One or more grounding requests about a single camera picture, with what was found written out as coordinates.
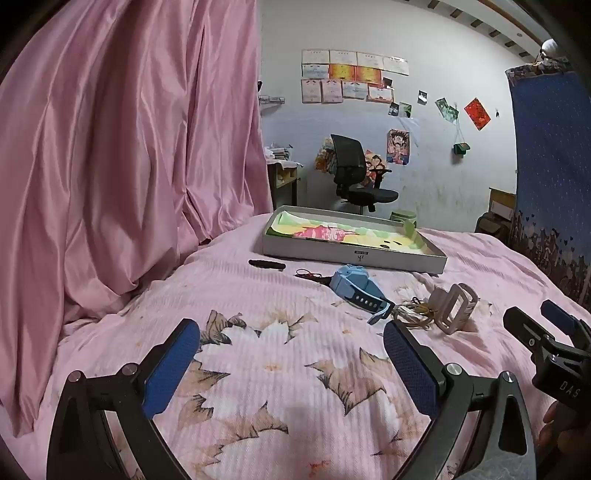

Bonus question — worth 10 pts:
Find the pink satin curtain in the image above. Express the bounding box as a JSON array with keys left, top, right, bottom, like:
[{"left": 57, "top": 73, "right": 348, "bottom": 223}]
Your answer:
[{"left": 0, "top": 0, "right": 274, "bottom": 439}]

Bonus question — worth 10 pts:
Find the yellow cartoon wall poster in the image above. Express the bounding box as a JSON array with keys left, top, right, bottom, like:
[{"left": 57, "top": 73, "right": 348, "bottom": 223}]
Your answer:
[{"left": 315, "top": 138, "right": 335, "bottom": 174}]

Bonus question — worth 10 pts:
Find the green wall photo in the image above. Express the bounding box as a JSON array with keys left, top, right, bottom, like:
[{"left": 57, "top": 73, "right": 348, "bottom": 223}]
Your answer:
[{"left": 435, "top": 98, "right": 459, "bottom": 123}]

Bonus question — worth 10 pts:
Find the brown cardboard carton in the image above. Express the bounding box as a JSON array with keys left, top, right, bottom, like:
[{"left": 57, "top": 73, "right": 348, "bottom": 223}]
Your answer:
[{"left": 488, "top": 187, "right": 517, "bottom": 221}]

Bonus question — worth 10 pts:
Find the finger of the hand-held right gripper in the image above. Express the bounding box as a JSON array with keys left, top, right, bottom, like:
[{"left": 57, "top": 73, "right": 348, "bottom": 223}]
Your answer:
[
  {"left": 541, "top": 300, "right": 591, "bottom": 352},
  {"left": 503, "top": 307, "right": 573, "bottom": 354}
]

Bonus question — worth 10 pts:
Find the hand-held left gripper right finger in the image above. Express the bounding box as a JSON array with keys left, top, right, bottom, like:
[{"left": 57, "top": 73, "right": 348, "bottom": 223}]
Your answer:
[{"left": 383, "top": 320, "right": 541, "bottom": 480}]

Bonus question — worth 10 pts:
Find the colourful printed cloth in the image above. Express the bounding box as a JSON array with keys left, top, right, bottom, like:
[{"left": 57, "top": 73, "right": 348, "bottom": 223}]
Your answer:
[{"left": 270, "top": 211, "right": 432, "bottom": 254}]

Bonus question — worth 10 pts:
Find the grey cardboard box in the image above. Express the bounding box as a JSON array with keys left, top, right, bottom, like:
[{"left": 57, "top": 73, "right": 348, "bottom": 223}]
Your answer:
[{"left": 262, "top": 205, "right": 448, "bottom": 276}]

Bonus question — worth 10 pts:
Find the wooden desk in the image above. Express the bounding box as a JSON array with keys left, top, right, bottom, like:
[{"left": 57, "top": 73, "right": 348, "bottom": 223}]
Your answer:
[{"left": 267, "top": 159, "right": 304, "bottom": 210}]

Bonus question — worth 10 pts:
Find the pink floral bed sheet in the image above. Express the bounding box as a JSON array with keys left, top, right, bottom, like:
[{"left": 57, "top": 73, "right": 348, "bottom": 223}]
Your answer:
[{"left": 0, "top": 215, "right": 591, "bottom": 480}]

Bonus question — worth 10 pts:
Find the gold bangle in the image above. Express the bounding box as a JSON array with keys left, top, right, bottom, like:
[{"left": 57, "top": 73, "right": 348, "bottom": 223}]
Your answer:
[{"left": 392, "top": 298, "right": 437, "bottom": 330}]

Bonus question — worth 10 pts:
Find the red paper wall decoration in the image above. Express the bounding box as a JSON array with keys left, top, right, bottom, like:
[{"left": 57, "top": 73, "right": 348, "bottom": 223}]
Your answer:
[{"left": 464, "top": 97, "right": 491, "bottom": 131}]

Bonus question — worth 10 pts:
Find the blue wrist watch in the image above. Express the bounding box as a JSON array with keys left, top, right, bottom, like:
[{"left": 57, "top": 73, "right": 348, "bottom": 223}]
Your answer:
[{"left": 329, "top": 265, "right": 395, "bottom": 325}]

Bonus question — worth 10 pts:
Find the person's right hand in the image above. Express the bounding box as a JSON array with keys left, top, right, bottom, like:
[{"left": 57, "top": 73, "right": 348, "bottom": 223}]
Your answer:
[{"left": 536, "top": 402, "right": 591, "bottom": 459}]

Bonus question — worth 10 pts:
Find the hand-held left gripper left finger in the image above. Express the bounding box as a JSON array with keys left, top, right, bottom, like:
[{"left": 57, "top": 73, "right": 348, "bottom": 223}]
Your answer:
[{"left": 46, "top": 318, "right": 201, "bottom": 480}]

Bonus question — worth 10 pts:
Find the blue starry curtain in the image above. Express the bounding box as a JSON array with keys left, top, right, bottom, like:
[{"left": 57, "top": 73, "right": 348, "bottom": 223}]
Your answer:
[{"left": 505, "top": 60, "right": 591, "bottom": 315}]

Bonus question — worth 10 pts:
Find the orange cartoon wall poster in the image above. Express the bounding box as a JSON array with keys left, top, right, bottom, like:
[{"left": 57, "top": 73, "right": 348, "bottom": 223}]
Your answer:
[{"left": 365, "top": 150, "right": 387, "bottom": 188}]

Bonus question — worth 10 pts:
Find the black office chair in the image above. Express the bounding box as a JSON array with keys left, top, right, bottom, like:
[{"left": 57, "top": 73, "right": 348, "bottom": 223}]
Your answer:
[{"left": 331, "top": 134, "right": 399, "bottom": 214}]

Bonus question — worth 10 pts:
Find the group of wall certificates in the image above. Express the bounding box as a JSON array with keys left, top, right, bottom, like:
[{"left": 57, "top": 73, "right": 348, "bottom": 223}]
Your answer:
[{"left": 301, "top": 48, "right": 410, "bottom": 104}]

